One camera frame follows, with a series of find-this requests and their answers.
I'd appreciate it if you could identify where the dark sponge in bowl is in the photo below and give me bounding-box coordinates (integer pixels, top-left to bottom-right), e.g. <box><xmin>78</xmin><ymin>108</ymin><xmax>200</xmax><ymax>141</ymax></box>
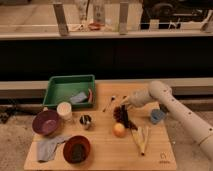
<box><xmin>71</xmin><ymin>144</ymin><xmax>85</xmax><ymax>163</ymax></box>

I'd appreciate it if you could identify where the green plastic tray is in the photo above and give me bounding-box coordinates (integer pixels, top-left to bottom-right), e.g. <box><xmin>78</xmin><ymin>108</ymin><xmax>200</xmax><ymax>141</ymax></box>
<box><xmin>43</xmin><ymin>75</ymin><xmax>96</xmax><ymax>109</ymax></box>

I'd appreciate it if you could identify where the red carrot in tray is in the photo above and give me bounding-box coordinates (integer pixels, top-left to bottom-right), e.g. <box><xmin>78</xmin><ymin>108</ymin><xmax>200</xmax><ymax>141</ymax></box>
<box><xmin>88</xmin><ymin>89</ymin><xmax>93</xmax><ymax>103</ymax></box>

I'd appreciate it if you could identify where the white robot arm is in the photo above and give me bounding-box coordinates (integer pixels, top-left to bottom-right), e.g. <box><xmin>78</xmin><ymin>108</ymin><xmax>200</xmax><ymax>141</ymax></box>
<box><xmin>121</xmin><ymin>81</ymin><xmax>213</xmax><ymax>162</ymax></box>

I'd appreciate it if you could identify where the purple bowl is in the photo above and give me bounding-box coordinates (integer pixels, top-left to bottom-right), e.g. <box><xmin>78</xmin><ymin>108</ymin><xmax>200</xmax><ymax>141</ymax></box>
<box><xmin>32</xmin><ymin>110</ymin><xmax>61</xmax><ymax>136</ymax></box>

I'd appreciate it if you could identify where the blue sponge in tray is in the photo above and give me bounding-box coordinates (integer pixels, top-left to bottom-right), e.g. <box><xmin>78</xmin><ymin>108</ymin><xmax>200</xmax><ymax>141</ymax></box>
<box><xmin>70</xmin><ymin>92</ymin><xmax>87</xmax><ymax>104</ymax></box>

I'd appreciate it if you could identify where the blue cup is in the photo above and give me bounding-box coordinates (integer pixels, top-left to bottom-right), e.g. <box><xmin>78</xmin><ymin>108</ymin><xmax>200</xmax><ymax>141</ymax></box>
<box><xmin>150</xmin><ymin>109</ymin><xmax>166</xmax><ymax>124</ymax></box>

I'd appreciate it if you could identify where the dark bristle brush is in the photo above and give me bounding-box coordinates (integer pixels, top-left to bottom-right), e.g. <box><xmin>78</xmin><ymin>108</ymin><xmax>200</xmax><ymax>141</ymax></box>
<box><xmin>113</xmin><ymin>106</ymin><xmax>137</xmax><ymax>130</ymax></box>

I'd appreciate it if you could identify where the yellow corn cob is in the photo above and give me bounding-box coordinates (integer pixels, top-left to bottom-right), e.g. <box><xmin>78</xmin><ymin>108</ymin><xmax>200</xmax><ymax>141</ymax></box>
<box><xmin>131</xmin><ymin>126</ymin><xmax>149</xmax><ymax>156</ymax></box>

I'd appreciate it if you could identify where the red brown bowl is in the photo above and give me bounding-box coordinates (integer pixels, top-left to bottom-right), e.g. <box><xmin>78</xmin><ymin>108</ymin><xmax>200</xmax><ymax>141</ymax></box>
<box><xmin>63</xmin><ymin>135</ymin><xmax>90</xmax><ymax>164</ymax></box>

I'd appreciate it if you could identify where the grey blue cloth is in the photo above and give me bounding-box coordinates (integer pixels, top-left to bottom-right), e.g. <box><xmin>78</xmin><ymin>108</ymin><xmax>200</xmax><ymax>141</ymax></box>
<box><xmin>37</xmin><ymin>136</ymin><xmax>70</xmax><ymax>162</ymax></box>

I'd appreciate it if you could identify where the metal cup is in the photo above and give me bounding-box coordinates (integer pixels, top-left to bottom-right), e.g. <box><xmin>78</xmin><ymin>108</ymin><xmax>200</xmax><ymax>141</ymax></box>
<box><xmin>79</xmin><ymin>115</ymin><xmax>92</xmax><ymax>130</ymax></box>

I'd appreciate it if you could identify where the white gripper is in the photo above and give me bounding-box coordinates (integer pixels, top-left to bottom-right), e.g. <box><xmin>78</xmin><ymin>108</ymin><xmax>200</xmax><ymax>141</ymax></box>
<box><xmin>121</xmin><ymin>89</ymin><xmax>154</xmax><ymax>116</ymax></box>

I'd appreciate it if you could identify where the orange fruit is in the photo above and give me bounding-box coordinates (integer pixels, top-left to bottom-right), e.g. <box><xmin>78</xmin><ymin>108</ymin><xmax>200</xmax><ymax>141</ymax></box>
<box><xmin>113</xmin><ymin>123</ymin><xmax>126</xmax><ymax>138</ymax></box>

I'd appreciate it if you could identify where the white cup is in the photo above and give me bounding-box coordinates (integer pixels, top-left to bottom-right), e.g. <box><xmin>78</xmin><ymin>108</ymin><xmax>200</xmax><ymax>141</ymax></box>
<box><xmin>57</xmin><ymin>102</ymin><xmax>72</xmax><ymax>121</ymax></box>

